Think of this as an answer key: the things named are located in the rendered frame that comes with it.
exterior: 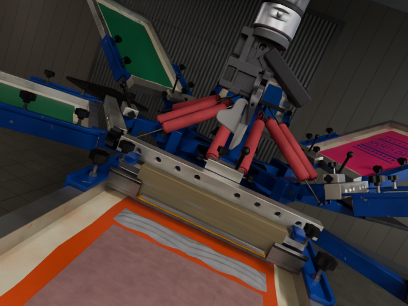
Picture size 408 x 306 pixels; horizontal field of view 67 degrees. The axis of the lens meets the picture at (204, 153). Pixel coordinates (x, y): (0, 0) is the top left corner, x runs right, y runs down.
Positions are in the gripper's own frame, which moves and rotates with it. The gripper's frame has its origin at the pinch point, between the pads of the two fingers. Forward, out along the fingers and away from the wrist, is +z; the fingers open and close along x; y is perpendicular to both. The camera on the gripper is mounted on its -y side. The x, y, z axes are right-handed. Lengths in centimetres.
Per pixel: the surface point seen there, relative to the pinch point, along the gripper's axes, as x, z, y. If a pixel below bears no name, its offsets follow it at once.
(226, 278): 0.3, 26.3, -9.1
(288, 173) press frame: -106, 17, -33
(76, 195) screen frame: 2.5, 22.6, 25.5
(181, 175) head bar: -33.7, 20.2, 11.4
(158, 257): 4.0, 26.3, 5.0
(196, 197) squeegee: -11.5, 17.3, 3.5
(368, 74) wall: -366, -102, -120
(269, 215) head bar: -33.8, 20.5, -18.4
